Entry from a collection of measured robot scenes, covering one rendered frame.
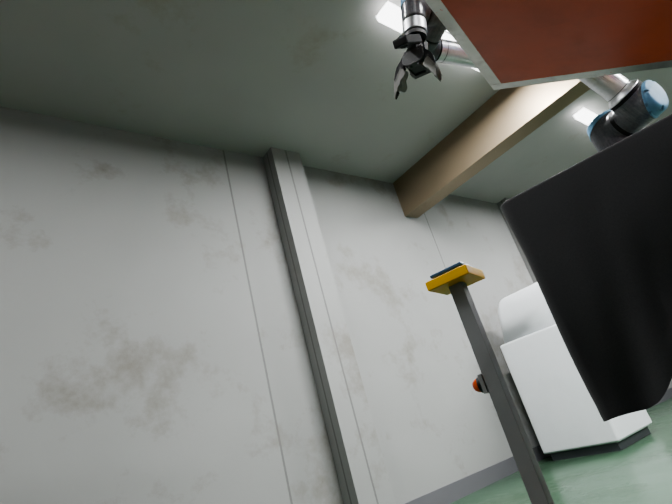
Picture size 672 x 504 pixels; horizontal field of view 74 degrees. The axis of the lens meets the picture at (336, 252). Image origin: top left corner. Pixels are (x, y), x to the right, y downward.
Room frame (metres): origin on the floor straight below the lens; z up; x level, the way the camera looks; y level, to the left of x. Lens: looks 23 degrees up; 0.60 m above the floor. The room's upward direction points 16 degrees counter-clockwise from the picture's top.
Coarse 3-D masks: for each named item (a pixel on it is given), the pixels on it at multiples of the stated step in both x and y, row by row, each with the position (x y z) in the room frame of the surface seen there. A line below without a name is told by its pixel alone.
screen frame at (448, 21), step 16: (432, 0) 0.81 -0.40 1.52; (448, 16) 0.87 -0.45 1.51; (464, 48) 1.00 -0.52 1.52; (480, 64) 1.08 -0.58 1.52; (640, 64) 1.01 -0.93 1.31; (656, 64) 1.00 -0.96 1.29; (496, 80) 1.17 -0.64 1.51; (528, 80) 1.15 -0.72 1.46; (544, 80) 1.14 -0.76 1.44; (560, 80) 1.13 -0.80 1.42
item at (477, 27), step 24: (456, 0) 0.80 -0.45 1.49; (480, 0) 0.80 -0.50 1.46; (504, 0) 0.79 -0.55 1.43; (528, 0) 0.79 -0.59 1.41; (552, 0) 0.78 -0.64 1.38; (576, 0) 0.78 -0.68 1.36; (600, 0) 0.77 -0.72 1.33; (624, 0) 0.77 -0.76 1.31; (648, 0) 0.76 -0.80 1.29; (480, 24) 0.89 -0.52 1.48; (504, 24) 0.88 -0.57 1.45; (528, 24) 0.88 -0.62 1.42; (552, 24) 0.87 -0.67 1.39
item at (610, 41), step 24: (576, 24) 0.86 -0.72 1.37; (600, 24) 0.86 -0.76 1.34; (624, 24) 0.85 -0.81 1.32; (648, 24) 0.84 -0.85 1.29; (480, 48) 1.00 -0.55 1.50; (504, 48) 0.99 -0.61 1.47; (528, 48) 0.98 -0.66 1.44; (552, 48) 0.97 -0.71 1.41; (576, 48) 0.96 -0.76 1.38; (600, 48) 0.95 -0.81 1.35; (624, 48) 0.94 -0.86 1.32; (648, 48) 0.94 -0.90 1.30; (504, 72) 1.11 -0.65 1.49; (528, 72) 1.10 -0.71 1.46; (552, 72) 1.09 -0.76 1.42; (576, 72) 1.08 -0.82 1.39
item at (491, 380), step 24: (432, 288) 1.23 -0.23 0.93; (456, 288) 1.24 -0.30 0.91; (480, 336) 1.23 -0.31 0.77; (480, 360) 1.24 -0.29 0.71; (480, 384) 1.25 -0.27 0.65; (504, 384) 1.25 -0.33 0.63; (504, 408) 1.24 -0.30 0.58; (504, 432) 1.25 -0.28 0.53; (528, 456) 1.23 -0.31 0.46; (528, 480) 1.24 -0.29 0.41
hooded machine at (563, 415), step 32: (512, 320) 4.51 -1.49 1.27; (544, 320) 4.26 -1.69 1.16; (512, 352) 4.53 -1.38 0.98; (544, 352) 4.30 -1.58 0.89; (544, 384) 4.40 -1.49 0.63; (576, 384) 4.19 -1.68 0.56; (544, 416) 4.49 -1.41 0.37; (576, 416) 4.28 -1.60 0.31; (640, 416) 4.47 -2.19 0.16; (544, 448) 4.58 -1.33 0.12; (576, 448) 4.38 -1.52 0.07; (608, 448) 4.22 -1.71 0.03
